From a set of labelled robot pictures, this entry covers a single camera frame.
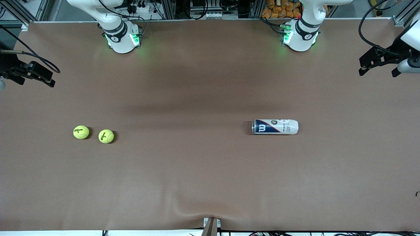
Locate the yellow Wilson tennis ball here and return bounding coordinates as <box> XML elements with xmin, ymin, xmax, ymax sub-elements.
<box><xmin>98</xmin><ymin>129</ymin><xmax>115</xmax><ymax>144</ymax></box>
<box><xmin>73</xmin><ymin>125</ymin><xmax>90</xmax><ymax>140</ymax></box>

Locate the Wilson tennis ball can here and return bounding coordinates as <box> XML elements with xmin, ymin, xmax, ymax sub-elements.
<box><xmin>252</xmin><ymin>119</ymin><xmax>299</xmax><ymax>135</ymax></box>

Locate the yellow pole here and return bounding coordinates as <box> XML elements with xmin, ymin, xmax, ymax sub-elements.
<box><xmin>368</xmin><ymin>0</ymin><xmax>384</xmax><ymax>17</ymax></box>

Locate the white power strip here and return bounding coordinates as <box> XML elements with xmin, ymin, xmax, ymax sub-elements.
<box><xmin>126</xmin><ymin>2</ymin><xmax>155</xmax><ymax>14</ymax></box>

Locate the brown table mat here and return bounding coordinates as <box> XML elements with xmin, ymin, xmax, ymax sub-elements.
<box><xmin>0</xmin><ymin>18</ymin><xmax>420</xmax><ymax>232</ymax></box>

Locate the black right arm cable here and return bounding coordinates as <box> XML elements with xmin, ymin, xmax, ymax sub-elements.
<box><xmin>0</xmin><ymin>25</ymin><xmax>61</xmax><ymax>74</ymax></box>

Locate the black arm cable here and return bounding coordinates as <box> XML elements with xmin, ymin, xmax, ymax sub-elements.
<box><xmin>0</xmin><ymin>25</ymin><xmax>61</xmax><ymax>74</ymax></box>
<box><xmin>358</xmin><ymin>0</ymin><xmax>399</xmax><ymax>56</ymax></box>

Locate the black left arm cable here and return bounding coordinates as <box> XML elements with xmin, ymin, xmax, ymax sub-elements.
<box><xmin>358</xmin><ymin>0</ymin><xmax>399</xmax><ymax>56</ymax></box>

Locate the aluminium frame post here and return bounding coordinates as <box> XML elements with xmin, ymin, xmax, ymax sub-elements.
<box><xmin>392</xmin><ymin>0</ymin><xmax>420</xmax><ymax>27</ymax></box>
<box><xmin>0</xmin><ymin>0</ymin><xmax>50</xmax><ymax>31</ymax></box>

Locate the black base cable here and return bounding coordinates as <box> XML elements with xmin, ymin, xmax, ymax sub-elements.
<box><xmin>256</xmin><ymin>16</ymin><xmax>283</xmax><ymax>33</ymax></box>

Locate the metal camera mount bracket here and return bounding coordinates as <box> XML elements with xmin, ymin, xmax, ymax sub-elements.
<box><xmin>203</xmin><ymin>217</ymin><xmax>221</xmax><ymax>236</ymax></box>

